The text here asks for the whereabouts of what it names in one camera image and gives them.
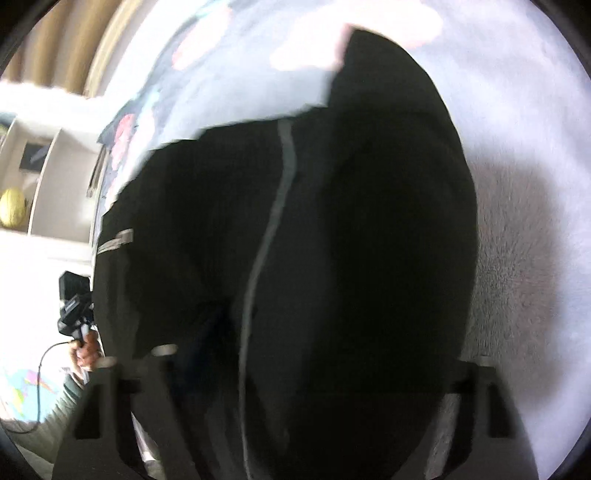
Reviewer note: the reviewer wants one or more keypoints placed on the grey floral bed blanket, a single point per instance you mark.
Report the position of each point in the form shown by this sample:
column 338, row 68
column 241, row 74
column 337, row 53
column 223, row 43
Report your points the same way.
column 520, row 99

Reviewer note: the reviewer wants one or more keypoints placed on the black hooded jacket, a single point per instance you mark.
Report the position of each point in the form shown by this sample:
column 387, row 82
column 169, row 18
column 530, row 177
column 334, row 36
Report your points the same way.
column 314, row 271

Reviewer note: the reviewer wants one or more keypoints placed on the white bedside shelf unit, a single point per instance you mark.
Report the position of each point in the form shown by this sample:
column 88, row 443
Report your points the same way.
column 62, row 199

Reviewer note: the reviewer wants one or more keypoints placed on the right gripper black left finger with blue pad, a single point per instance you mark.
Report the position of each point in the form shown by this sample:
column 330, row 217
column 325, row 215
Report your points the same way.
column 100, row 441

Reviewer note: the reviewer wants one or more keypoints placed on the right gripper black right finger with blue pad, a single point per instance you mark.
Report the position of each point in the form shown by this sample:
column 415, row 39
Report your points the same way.
column 489, row 439

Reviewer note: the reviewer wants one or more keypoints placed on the person's left hand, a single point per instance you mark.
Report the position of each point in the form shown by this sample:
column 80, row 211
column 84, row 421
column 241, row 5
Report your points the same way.
column 84, row 354

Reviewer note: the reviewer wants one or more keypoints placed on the dark picture frame on shelf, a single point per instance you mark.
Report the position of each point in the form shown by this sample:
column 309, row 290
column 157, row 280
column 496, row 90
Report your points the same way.
column 33, row 157

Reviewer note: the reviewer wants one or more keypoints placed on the yellow round object on shelf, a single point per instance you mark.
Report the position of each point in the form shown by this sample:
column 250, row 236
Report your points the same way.
column 12, row 208

